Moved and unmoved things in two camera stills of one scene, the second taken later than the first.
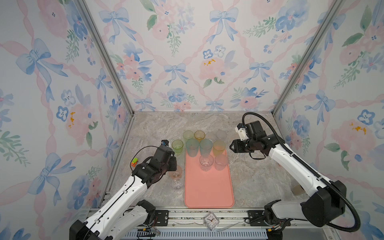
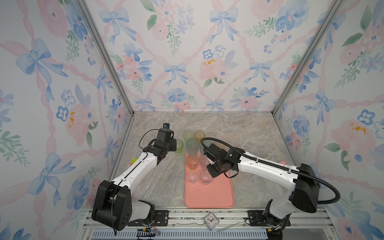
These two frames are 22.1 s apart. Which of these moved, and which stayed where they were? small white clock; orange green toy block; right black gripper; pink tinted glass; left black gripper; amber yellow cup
Moved: right black gripper; pink tinted glass; left black gripper
Stayed: small white clock; orange green toy block; amber yellow cup
